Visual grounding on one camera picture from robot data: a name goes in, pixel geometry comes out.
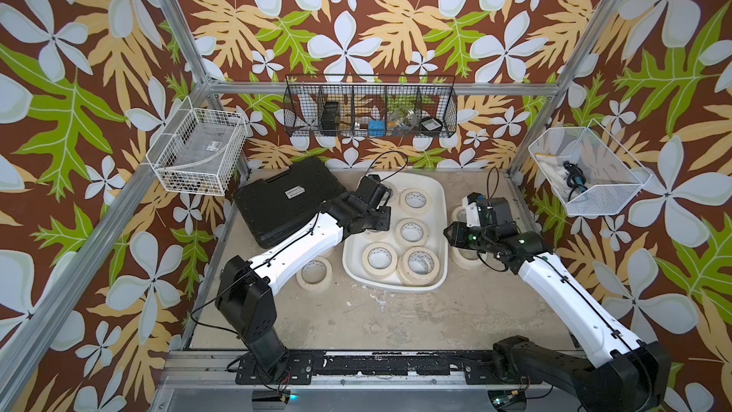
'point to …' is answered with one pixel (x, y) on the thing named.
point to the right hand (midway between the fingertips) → (447, 229)
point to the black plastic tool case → (275, 207)
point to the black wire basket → (323, 105)
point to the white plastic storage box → (436, 219)
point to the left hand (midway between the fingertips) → (384, 212)
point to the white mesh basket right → (589, 173)
